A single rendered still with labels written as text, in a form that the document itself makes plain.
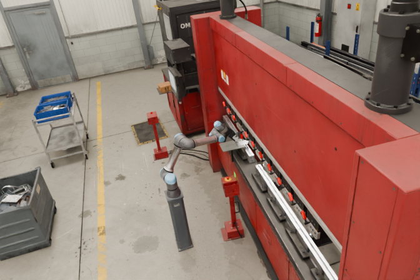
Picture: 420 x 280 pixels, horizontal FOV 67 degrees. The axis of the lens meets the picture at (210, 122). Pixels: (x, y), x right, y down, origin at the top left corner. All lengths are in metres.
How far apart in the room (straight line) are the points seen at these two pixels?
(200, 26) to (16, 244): 3.37
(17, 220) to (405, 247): 3.87
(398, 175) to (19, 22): 9.60
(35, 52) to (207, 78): 6.74
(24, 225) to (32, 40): 6.54
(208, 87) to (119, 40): 6.04
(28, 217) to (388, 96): 3.84
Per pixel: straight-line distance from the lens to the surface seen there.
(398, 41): 1.50
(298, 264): 2.70
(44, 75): 10.31
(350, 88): 1.82
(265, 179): 3.24
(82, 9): 9.83
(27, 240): 4.56
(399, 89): 1.57
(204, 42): 4.06
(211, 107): 4.37
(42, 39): 10.04
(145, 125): 6.57
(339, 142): 1.80
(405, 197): 1.19
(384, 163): 1.27
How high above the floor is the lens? 3.02
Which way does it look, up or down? 29 degrees down
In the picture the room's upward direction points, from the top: 7 degrees counter-clockwise
